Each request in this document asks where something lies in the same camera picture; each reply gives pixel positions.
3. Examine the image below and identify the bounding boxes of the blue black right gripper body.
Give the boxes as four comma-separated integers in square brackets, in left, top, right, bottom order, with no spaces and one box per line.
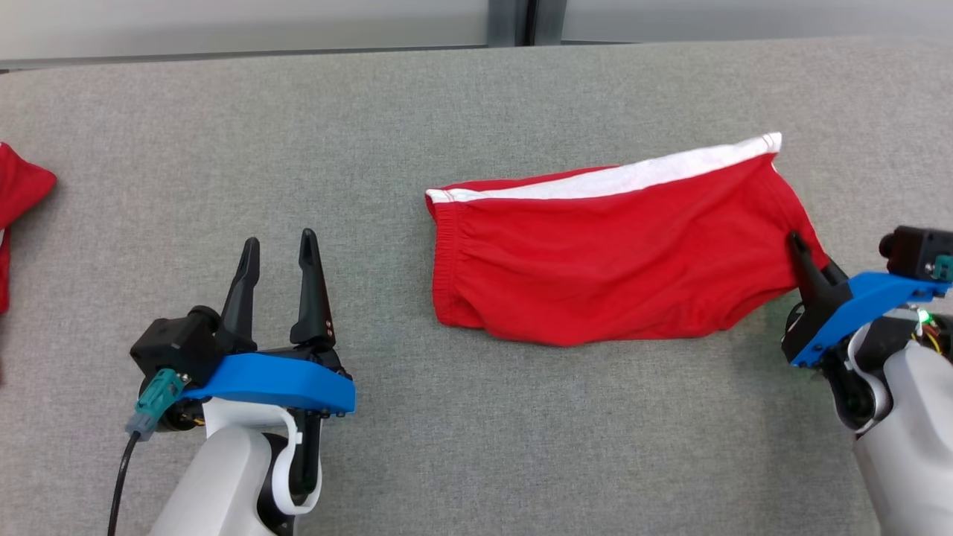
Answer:
[780,271,953,369]

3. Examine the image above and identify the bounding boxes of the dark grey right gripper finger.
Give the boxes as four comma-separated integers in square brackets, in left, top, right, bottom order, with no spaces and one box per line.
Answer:
[788,231,851,299]

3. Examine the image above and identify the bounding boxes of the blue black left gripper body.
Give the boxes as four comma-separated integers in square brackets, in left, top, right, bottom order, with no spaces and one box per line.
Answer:
[182,342,357,418]

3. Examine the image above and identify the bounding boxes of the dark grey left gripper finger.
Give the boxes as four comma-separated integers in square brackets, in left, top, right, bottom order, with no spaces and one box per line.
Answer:
[289,228,337,347]
[220,237,261,354]

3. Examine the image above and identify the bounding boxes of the red shorts with white stripe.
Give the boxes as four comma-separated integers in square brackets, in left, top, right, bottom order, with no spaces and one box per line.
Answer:
[426,133,831,348]

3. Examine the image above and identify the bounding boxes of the red and white t-shirt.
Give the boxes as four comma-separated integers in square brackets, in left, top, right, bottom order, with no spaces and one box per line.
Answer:
[0,141,58,315]

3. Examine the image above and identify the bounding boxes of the black left camera cable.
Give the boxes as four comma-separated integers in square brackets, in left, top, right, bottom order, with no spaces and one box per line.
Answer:
[108,368,187,536]

